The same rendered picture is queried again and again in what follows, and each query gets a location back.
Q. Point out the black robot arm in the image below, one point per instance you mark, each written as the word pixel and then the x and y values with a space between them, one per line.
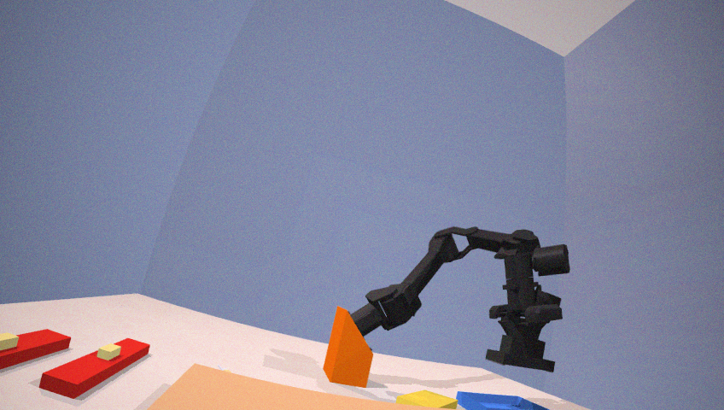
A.
pixel 520 250

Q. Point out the yellow rectangular block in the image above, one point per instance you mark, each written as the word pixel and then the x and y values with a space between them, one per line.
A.
pixel 426 398

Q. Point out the red flat bar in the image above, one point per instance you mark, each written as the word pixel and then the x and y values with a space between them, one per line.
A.
pixel 78 376
pixel 15 349

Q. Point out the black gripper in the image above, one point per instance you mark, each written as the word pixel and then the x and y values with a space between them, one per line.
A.
pixel 521 303

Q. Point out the blue tray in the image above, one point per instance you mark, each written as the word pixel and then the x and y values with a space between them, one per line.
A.
pixel 477 401

